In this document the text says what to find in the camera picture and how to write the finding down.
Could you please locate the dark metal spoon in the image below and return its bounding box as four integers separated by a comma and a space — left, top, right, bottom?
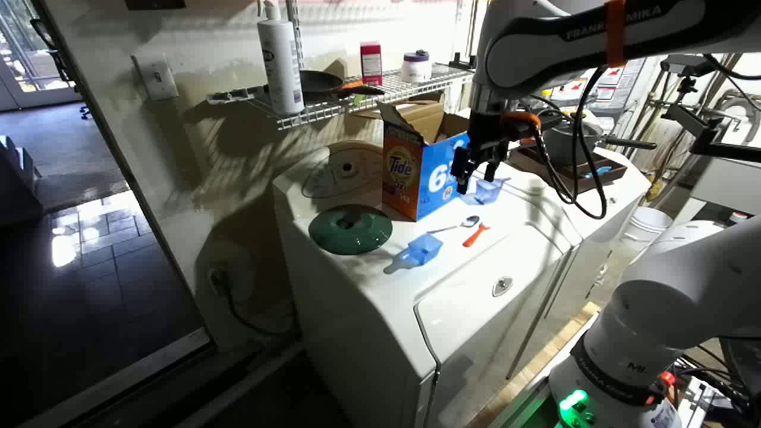
427, 212, 482, 240

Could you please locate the orange green plastic item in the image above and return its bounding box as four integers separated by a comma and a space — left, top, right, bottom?
340, 79, 389, 99

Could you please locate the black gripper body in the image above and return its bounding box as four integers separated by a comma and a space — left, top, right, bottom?
463, 106, 522, 164

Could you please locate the black power cord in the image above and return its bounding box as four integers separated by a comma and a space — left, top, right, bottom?
207, 265, 297, 343

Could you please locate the dark brown tray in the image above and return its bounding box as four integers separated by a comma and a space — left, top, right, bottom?
510, 145, 614, 198

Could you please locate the black frying pan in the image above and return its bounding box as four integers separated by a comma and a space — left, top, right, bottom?
297, 68, 347, 105

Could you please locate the black camera stand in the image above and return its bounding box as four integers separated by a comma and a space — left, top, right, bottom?
661, 53, 761, 164

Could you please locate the glass paned door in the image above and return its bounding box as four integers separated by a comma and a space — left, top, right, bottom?
0, 0, 82, 113

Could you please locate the oval metal washer badge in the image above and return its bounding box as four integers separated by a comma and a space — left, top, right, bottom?
490, 274, 516, 300

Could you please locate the orange plastic spoon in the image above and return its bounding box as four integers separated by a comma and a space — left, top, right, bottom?
461, 220, 492, 249

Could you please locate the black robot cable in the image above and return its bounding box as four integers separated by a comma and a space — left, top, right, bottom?
528, 66, 612, 223

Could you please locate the wooden plank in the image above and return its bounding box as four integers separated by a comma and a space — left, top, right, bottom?
467, 300, 604, 428

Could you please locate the white jar purple lid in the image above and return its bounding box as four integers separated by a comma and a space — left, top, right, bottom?
399, 48, 436, 85

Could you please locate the tall white bottle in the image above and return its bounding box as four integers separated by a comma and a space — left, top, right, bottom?
255, 0, 308, 119

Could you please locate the orange strap on arm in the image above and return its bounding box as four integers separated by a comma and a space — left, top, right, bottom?
604, 0, 631, 68

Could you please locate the white washing machine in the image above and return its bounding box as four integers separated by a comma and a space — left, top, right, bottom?
271, 139, 578, 428

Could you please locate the orange strap at gripper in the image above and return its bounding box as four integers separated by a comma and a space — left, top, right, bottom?
499, 108, 544, 138

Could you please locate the white wire shelf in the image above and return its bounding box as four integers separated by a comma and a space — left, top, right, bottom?
207, 62, 479, 132

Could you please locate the white wall switch plate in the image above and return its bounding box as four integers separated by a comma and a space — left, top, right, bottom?
135, 53, 182, 102

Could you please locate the green robot base light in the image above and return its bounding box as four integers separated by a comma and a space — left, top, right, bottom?
556, 387, 597, 428

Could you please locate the blue Tide detergent box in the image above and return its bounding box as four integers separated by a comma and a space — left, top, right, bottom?
378, 97, 472, 223

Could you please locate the green round lid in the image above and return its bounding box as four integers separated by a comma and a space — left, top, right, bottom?
308, 201, 394, 256

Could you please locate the pink red carton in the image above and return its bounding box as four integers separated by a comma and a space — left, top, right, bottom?
356, 43, 385, 87

